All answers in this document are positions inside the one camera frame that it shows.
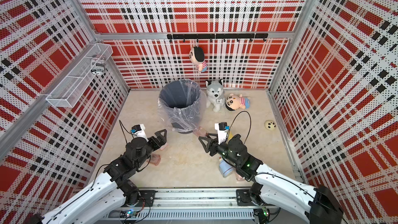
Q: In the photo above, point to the lying cartoon boy doll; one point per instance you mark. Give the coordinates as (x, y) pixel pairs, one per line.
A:
(237, 102)

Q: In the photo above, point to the white wire wall basket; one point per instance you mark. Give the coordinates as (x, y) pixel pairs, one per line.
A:
(68, 92)

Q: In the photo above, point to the right green circuit board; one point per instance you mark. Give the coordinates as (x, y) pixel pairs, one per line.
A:
(261, 216)

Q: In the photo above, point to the black wall hook rail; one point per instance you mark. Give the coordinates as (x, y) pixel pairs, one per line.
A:
(222, 36)

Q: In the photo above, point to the hanging cartoon boy doll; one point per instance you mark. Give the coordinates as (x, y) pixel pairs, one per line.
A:
(197, 57)

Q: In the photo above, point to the husky plush toy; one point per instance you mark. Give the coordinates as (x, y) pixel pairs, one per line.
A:
(215, 95)

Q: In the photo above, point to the green circuit board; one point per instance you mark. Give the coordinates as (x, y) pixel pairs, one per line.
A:
(128, 214)
(261, 216)

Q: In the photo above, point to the translucent pink sharpener tray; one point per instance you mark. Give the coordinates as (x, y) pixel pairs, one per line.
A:
(155, 159)

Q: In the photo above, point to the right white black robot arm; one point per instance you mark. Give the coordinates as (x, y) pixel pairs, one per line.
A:
(314, 205)

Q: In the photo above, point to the black white can in basket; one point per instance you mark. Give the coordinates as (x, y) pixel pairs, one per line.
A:
(97, 65)

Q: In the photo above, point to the yellow pencil sharpener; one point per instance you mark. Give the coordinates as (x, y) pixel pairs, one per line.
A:
(230, 136)

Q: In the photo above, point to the cream panda face ball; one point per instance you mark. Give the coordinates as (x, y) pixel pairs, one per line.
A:
(270, 125)

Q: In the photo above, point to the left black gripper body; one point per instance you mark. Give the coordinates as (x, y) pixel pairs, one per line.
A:
(142, 159)

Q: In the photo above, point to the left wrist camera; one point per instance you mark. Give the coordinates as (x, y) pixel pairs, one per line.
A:
(139, 130)

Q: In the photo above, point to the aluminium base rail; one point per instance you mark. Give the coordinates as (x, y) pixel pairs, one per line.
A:
(190, 204)

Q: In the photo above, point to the grey bin with plastic liner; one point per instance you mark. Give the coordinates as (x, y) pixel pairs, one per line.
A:
(181, 105)

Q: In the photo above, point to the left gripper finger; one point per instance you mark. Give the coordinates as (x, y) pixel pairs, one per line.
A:
(161, 137)
(155, 143)

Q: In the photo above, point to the pink sharpener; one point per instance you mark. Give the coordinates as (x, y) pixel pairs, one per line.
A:
(238, 177)
(164, 146)

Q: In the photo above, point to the left green circuit board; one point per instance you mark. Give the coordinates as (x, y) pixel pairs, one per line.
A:
(128, 214)

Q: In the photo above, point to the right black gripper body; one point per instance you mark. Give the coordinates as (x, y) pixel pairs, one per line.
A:
(223, 151)

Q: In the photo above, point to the blue sharpener front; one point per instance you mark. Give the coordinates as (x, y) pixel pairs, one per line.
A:
(224, 168)

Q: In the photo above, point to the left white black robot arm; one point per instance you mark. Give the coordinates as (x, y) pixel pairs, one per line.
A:
(110, 189)

